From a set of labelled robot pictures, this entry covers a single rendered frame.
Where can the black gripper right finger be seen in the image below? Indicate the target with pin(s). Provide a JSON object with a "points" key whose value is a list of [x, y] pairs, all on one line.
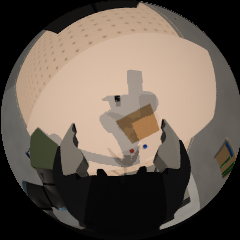
{"points": [[172, 159]]}

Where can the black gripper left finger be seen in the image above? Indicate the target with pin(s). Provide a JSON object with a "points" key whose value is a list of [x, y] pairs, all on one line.
{"points": [[69, 164]]}

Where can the black die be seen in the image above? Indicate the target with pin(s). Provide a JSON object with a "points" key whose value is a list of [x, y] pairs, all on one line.
{"points": [[117, 98]]}

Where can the tan square mat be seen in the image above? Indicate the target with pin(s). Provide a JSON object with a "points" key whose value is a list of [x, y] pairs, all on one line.
{"points": [[139, 124]]}

